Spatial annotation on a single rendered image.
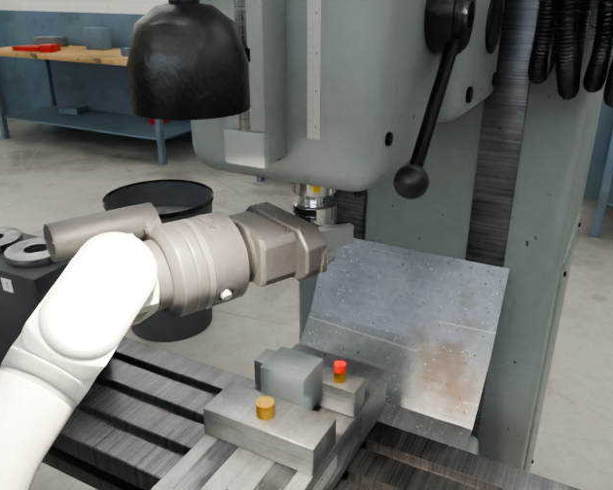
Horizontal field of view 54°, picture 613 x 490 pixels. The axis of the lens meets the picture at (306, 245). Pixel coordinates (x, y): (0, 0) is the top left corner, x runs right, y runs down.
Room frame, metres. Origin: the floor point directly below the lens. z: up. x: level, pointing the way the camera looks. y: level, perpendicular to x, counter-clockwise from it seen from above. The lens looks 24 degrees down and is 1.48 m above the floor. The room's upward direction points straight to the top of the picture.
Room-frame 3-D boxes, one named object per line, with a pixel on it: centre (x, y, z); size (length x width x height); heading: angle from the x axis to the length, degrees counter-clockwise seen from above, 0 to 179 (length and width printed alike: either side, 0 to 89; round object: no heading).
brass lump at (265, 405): (0.56, 0.05, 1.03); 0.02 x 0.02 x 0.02
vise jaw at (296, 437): (0.57, 0.04, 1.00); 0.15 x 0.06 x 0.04; 62
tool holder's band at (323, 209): (0.60, -0.01, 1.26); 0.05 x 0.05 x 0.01
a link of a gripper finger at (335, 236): (0.58, -0.03, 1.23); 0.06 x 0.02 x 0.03; 127
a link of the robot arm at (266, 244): (0.55, 0.06, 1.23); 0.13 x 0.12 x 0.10; 37
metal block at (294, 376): (0.62, 0.02, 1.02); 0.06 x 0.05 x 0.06; 62
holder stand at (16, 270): (0.86, 0.46, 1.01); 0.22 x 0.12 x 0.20; 64
